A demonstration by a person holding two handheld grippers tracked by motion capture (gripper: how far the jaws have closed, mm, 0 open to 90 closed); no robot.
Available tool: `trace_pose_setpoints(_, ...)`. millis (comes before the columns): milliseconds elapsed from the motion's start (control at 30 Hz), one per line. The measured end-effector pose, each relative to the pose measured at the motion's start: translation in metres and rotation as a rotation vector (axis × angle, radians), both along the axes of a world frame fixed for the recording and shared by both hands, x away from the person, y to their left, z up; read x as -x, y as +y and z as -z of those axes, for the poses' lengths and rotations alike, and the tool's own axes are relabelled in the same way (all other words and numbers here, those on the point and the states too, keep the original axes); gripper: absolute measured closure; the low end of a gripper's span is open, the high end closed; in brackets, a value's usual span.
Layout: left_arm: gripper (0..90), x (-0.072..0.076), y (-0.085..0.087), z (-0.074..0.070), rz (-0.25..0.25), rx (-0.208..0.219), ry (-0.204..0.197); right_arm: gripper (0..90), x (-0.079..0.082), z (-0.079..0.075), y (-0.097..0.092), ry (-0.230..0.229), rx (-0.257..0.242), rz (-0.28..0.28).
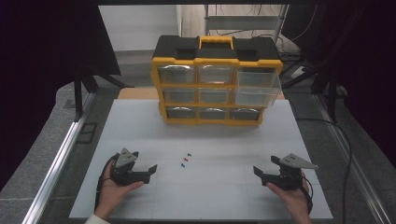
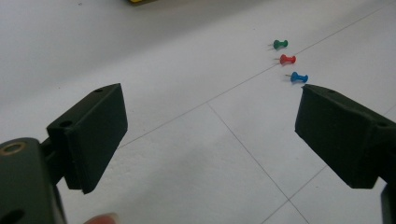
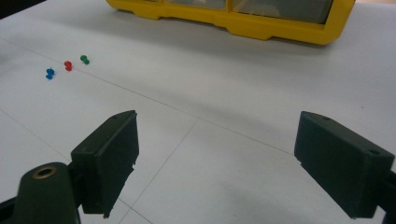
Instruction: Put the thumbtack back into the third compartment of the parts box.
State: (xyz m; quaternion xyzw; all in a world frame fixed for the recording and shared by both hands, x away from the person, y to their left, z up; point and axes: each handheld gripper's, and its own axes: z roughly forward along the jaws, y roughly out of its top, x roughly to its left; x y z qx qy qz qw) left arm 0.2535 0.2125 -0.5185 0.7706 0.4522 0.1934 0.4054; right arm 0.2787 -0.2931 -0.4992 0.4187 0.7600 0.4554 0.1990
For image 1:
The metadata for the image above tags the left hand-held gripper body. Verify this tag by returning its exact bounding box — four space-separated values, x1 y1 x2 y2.
109 147 150 188

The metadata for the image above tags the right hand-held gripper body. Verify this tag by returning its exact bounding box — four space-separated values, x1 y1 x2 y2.
261 152 319 191

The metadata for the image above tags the clear plastic organizer drawer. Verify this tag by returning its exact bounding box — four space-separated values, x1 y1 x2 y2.
233 67 283 108

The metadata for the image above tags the yellow black drawer organizer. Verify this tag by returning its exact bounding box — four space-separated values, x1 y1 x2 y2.
150 35 285 127

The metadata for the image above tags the person's right hand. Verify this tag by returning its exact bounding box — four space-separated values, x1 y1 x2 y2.
265 180 313 224

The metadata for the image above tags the person's left hand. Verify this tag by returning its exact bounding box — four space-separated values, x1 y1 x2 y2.
93 161 145 220

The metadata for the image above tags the wooden board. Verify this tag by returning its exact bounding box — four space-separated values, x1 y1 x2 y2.
117 87 286 101

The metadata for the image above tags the black metal stand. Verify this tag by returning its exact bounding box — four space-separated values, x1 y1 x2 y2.
72 60 135 123
280 7 348 124

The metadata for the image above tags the set of clear drawers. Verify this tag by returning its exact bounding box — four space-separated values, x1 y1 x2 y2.
157 63 262 122

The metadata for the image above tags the white power strip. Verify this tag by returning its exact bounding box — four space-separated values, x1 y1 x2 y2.
290 65 308 79

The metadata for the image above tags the black curtain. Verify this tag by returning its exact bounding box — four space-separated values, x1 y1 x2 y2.
281 0 396 170
0 0 121 191

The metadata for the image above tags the grey metal shelf rack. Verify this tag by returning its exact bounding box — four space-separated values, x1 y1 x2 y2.
203 4 290 44

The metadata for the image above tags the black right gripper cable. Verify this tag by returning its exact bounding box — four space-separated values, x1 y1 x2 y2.
299 175 314 216

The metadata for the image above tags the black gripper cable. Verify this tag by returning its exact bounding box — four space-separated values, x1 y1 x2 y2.
299 175 314 216
93 152 121 213

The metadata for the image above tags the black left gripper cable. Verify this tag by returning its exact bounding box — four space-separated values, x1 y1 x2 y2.
93 152 121 213

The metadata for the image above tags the black floor cable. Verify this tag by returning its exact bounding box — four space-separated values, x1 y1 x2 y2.
289 99 353 224

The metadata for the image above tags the aluminium frame rail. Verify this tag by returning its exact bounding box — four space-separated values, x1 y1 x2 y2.
312 92 396 224
21 92 96 224

